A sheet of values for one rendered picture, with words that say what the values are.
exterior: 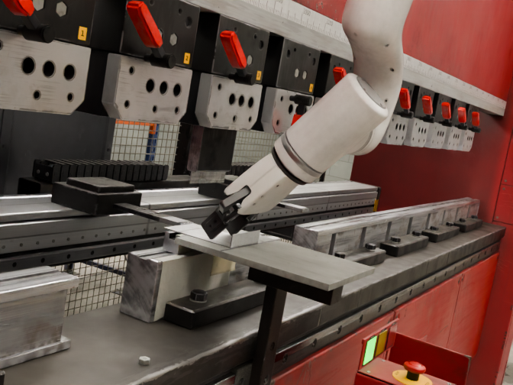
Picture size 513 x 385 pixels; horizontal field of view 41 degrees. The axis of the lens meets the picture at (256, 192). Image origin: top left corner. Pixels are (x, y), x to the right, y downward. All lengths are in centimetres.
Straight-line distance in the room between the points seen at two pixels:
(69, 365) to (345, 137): 47
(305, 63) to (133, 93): 47
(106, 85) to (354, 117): 34
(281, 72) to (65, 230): 47
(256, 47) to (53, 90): 43
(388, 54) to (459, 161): 218
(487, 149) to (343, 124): 221
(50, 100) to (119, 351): 35
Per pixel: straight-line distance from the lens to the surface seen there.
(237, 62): 100
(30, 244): 120
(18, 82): 75
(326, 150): 98
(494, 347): 323
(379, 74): 105
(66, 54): 79
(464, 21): 225
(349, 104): 96
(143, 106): 89
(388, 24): 98
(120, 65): 85
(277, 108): 119
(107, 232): 132
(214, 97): 102
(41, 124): 153
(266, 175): 100
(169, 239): 109
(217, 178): 115
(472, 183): 316
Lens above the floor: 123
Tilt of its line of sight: 8 degrees down
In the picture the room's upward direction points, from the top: 10 degrees clockwise
